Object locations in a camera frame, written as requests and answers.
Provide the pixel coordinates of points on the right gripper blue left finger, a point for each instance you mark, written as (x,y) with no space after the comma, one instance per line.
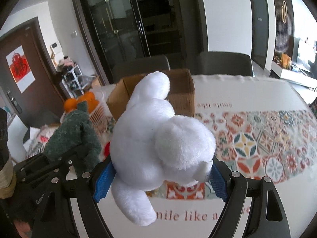
(104,181)

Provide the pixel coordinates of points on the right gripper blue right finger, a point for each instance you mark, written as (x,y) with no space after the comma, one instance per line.
(218,183)

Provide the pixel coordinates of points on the white plush toy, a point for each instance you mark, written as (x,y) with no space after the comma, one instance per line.
(151,144)

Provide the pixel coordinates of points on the red pompom toy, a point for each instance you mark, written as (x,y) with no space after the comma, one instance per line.
(106,150)

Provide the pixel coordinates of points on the white fruit basket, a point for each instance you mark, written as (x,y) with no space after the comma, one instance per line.
(98,116)

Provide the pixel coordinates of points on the patterned table cloth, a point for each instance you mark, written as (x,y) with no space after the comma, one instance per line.
(263,127)

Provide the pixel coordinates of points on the orange right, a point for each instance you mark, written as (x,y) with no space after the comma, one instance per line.
(92,103)

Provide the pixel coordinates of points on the orange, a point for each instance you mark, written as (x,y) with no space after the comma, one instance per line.
(92,103)
(70,104)

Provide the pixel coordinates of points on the grey side chair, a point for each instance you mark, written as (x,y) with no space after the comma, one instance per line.
(43,118)

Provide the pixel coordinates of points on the orange left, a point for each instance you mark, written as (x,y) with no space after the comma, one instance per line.
(70,104)

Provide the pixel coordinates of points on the brown cardboard box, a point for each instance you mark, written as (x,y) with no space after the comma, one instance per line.
(181,94)

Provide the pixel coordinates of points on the brown entrance door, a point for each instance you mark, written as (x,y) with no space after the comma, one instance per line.
(42,94)

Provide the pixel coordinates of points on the white shoe shelf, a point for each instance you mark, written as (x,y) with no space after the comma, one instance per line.
(73,78)

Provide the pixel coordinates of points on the dark chair right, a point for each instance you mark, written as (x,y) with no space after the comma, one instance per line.
(224,63)

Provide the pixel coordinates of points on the dark chair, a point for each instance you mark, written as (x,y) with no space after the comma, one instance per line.
(224,63)
(140,66)

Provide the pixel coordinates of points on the dark chair left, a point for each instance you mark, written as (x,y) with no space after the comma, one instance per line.
(140,66)

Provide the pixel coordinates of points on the white intercom panel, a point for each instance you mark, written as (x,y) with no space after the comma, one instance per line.
(56,48)

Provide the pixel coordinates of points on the red fu poster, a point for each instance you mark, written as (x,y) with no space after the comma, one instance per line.
(20,69)

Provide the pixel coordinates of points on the dark glass cabinet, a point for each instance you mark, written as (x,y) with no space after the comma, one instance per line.
(119,31)

